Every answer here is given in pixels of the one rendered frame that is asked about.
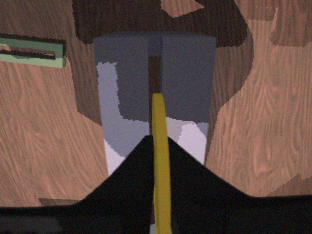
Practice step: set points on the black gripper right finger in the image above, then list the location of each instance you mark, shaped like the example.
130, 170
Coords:
203, 203

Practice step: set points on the gold coin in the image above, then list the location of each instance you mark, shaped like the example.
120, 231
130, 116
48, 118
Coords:
162, 191

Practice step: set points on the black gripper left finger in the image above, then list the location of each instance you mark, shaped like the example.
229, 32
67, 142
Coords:
122, 204

